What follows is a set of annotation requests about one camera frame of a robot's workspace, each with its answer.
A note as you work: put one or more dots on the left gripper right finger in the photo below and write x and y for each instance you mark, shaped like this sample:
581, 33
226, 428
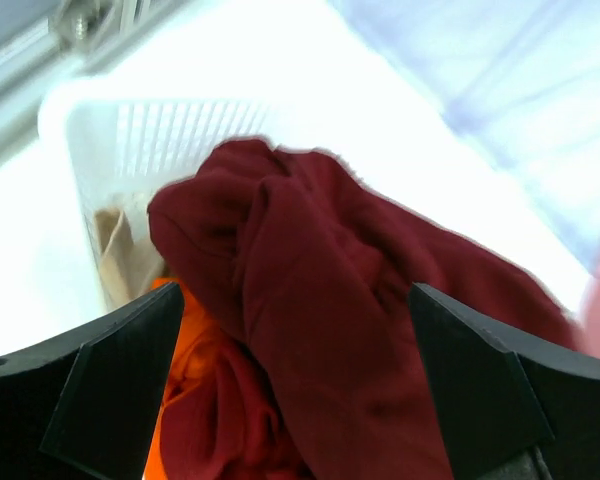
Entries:
510, 405

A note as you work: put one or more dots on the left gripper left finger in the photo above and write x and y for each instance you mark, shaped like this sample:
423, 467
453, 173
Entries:
84, 404

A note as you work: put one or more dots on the orange t shirt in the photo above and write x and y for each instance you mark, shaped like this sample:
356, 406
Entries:
193, 359

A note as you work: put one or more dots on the beige t shirt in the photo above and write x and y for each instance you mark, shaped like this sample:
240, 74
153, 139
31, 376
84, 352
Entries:
127, 261

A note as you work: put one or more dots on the dark maroon t shirt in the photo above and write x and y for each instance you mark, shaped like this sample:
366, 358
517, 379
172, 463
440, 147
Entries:
310, 270

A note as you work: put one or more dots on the red t shirt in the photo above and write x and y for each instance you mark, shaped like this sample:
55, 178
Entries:
228, 427

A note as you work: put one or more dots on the white plastic basket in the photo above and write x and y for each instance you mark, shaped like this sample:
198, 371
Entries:
122, 149

